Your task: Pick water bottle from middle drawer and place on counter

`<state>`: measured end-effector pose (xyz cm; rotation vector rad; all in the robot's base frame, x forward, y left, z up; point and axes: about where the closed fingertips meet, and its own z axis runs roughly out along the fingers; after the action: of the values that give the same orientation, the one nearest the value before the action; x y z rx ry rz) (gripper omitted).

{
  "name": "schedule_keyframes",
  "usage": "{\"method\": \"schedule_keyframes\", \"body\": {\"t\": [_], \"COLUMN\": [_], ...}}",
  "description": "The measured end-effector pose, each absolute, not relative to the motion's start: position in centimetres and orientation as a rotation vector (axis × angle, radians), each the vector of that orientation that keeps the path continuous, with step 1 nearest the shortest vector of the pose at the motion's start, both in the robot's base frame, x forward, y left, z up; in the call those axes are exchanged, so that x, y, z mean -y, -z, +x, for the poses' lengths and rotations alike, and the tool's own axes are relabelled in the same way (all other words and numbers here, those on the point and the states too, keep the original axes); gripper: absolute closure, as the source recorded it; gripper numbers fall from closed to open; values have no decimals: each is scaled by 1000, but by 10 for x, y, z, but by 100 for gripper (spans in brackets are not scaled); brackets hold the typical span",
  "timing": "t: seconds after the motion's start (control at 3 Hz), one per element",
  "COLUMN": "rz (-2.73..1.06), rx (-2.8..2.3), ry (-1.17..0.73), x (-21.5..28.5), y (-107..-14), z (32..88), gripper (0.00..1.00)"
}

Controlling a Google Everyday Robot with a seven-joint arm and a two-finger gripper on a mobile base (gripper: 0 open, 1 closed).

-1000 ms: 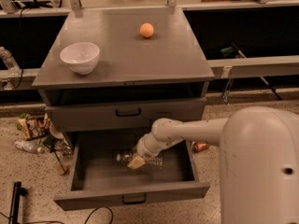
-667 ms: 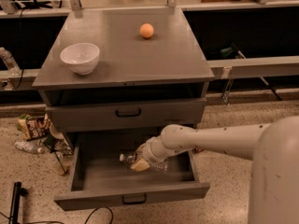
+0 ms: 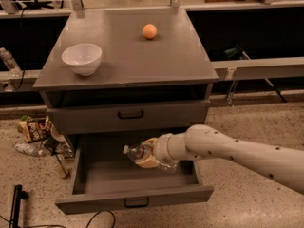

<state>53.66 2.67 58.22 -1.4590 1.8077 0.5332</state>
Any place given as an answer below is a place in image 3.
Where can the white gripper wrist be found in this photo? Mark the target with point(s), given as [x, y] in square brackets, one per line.
[161, 148]

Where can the clear plastic water bottle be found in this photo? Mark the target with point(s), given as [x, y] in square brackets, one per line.
[140, 152]

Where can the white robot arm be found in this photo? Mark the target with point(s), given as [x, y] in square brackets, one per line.
[279, 164]

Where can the closed grey upper drawer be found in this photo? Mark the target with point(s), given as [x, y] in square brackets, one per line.
[126, 117]

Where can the open grey bottom drawer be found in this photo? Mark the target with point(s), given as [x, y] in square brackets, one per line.
[104, 178]

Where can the grey drawer cabinet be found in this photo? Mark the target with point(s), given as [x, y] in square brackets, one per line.
[172, 67]

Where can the crushed plastic bottle on floor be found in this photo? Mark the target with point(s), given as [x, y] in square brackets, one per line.
[29, 149]

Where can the white ceramic bowl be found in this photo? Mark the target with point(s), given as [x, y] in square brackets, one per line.
[83, 59]

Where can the snack chip bag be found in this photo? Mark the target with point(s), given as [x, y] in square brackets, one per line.
[34, 129]

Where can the orange ball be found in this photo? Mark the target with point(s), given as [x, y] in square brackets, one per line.
[149, 31]

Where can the black stand on floor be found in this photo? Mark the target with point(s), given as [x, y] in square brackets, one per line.
[18, 195]

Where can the clear bottle at left rail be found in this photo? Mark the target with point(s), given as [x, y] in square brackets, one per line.
[10, 63]

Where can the grey metal rail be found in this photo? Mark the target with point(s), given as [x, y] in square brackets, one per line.
[259, 68]

